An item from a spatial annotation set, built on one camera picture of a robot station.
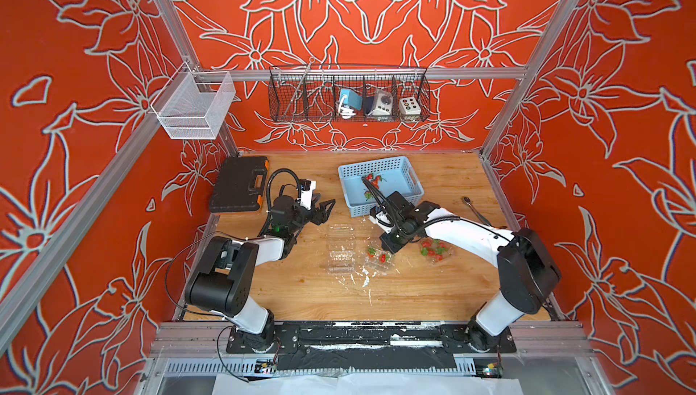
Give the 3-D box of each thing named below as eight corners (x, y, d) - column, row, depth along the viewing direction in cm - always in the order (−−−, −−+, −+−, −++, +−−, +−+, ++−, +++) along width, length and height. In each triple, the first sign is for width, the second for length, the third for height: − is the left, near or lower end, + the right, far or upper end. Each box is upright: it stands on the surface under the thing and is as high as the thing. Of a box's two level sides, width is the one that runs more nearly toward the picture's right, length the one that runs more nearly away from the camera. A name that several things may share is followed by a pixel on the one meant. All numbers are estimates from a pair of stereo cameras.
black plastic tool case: (207, 217, 101) (200, 208, 96) (226, 167, 117) (221, 157, 112) (259, 217, 101) (254, 208, 96) (271, 167, 117) (268, 157, 112)
